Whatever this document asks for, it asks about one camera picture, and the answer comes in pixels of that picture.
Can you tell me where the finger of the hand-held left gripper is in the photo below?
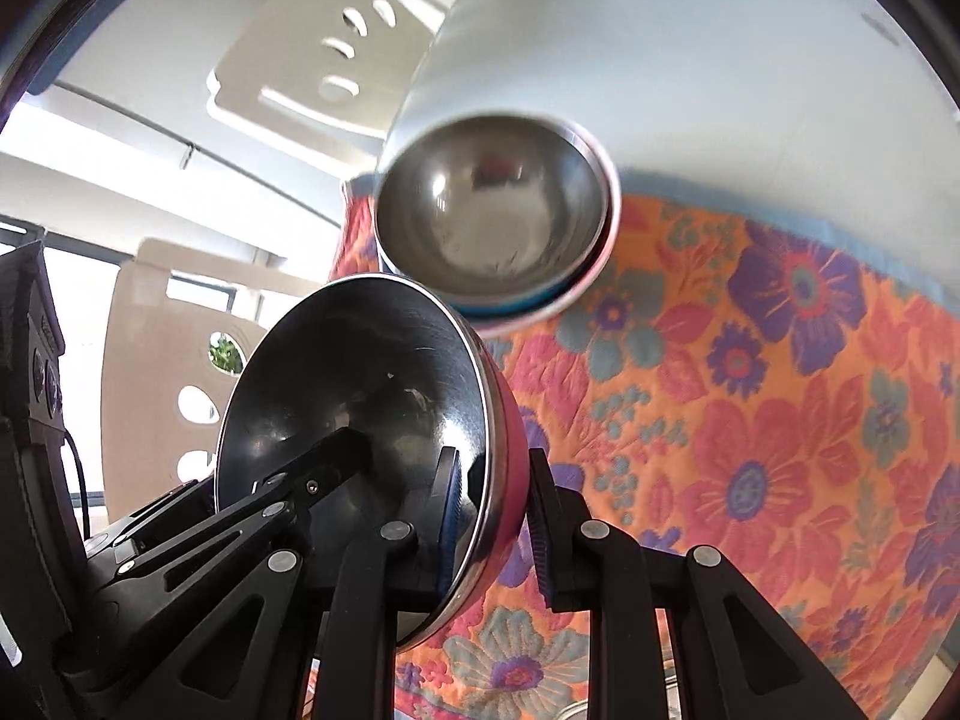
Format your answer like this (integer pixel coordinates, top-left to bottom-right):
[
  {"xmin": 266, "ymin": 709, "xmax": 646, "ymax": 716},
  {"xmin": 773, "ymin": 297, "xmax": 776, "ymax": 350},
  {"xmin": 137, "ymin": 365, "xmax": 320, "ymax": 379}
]
[
  {"xmin": 82, "ymin": 480, "xmax": 220, "ymax": 563},
  {"xmin": 97, "ymin": 426, "xmax": 374, "ymax": 620}
]

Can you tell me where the window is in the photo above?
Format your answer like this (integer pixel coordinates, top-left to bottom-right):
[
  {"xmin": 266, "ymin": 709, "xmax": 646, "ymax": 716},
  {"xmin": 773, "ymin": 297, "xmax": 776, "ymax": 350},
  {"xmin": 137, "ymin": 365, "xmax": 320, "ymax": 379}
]
[{"xmin": 0, "ymin": 90, "xmax": 338, "ymax": 526}]

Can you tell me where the white chair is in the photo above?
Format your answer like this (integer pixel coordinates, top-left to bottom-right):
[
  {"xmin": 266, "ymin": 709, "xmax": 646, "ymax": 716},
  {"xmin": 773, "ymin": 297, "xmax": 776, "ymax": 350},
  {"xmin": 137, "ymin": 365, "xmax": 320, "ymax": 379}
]
[{"xmin": 206, "ymin": 0, "xmax": 496, "ymax": 140}]

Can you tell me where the beige chair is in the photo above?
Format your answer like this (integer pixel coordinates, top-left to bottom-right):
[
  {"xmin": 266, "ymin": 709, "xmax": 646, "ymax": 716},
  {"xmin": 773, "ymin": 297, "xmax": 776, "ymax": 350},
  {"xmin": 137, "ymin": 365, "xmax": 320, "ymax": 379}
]
[{"xmin": 101, "ymin": 236, "xmax": 346, "ymax": 526}]

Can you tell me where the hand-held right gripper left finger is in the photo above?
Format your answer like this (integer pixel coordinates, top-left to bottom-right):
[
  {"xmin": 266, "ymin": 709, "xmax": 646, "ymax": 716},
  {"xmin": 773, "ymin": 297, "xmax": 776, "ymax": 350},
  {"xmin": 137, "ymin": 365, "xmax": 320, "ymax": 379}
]
[{"xmin": 157, "ymin": 446, "xmax": 462, "ymax": 720}]

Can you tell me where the blue steel bowl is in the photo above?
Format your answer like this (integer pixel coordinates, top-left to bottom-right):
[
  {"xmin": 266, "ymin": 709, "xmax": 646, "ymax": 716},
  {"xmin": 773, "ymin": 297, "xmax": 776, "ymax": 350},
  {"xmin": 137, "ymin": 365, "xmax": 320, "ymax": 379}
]
[{"xmin": 373, "ymin": 114, "xmax": 612, "ymax": 320}]

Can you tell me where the orange floral tablecloth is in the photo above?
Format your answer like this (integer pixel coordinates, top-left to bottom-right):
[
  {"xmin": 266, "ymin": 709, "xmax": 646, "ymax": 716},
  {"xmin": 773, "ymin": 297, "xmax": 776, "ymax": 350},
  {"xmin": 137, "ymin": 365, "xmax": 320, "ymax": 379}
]
[{"xmin": 326, "ymin": 180, "xmax": 960, "ymax": 720}]

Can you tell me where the pink patterned bowl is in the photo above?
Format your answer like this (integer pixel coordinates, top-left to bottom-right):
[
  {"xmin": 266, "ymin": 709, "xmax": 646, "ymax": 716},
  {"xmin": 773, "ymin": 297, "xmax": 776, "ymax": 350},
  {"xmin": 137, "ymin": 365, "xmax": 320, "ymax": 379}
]
[{"xmin": 379, "ymin": 127, "xmax": 623, "ymax": 340}]

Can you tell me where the red steel bowl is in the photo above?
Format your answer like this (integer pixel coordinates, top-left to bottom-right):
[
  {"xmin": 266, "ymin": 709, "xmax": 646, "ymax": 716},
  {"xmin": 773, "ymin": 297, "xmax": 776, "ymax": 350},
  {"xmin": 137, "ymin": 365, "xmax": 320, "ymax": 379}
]
[{"xmin": 214, "ymin": 275, "xmax": 530, "ymax": 653}]

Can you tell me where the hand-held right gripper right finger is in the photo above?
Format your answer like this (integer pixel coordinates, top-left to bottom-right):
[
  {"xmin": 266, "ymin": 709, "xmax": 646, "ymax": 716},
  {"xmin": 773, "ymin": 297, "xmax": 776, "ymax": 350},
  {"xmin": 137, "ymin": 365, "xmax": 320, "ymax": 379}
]
[{"xmin": 525, "ymin": 448, "xmax": 863, "ymax": 720}]

